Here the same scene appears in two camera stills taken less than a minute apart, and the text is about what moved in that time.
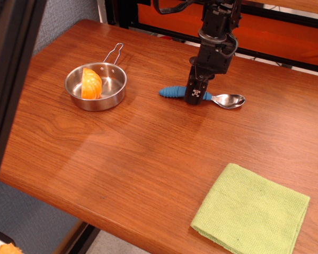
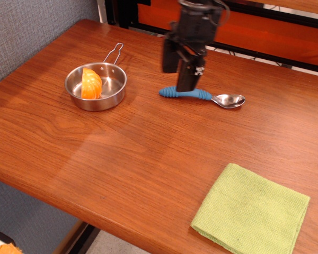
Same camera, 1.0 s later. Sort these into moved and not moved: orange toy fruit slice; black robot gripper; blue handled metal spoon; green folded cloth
Moved: black robot gripper
Not moved: blue handled metal spoon; green folded cloth; orange toy fruit slice
